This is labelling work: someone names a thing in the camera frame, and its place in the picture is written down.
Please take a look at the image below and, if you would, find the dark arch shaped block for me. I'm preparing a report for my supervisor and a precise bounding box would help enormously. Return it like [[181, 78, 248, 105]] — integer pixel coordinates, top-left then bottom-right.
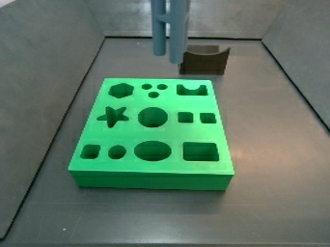
[[179, 45, 231, 75]]

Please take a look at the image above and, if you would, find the green shape sorter block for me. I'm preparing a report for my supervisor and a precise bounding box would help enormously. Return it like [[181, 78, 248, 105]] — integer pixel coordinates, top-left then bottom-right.
[[68, 78, 235, 191]]

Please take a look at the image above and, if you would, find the blue-grey three prong object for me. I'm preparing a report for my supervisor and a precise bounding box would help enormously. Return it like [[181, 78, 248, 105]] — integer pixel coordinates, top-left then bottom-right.
[[151, 0, 189, 65]]

